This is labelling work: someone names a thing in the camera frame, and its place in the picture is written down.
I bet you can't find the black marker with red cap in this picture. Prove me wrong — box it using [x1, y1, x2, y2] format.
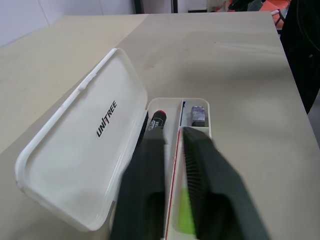
[144, 109, 169, 141]

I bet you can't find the dark figure beside table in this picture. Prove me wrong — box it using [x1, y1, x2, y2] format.
[281, 0, 320, 115]

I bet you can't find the green highlighter pen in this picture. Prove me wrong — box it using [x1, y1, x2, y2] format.
[177, 187, 197, 236]

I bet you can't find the white plastic Unitree pencil case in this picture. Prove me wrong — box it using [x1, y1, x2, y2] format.
[14, 47, 213, 240]

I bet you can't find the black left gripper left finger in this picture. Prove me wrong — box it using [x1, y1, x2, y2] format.
[111, 131, 173, 240]

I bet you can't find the grey eraser with purple sleeve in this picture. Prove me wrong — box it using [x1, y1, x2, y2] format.
[190, 105, 207, 127]

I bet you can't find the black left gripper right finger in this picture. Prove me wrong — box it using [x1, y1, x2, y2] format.
[182, 126, 270, 240]

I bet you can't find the orange background object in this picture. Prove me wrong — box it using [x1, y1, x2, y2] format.
[258, 0, 291, 30]

